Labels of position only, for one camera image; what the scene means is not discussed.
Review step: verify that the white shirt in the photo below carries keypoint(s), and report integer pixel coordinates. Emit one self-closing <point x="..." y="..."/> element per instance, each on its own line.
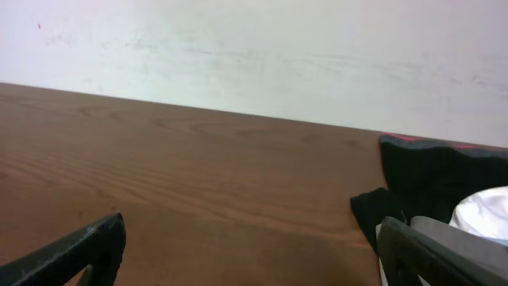
<point x="483" y="214"/>

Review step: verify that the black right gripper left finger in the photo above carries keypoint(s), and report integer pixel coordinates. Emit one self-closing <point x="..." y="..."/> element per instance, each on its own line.
<point x="95" y="250"/>

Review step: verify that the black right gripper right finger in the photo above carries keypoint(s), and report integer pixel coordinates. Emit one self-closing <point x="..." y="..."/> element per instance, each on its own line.
<point x="416" y="254"/>

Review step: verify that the black garment red waistband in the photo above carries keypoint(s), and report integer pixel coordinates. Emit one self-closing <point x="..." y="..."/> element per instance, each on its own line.
<point x="426" y="178"/>

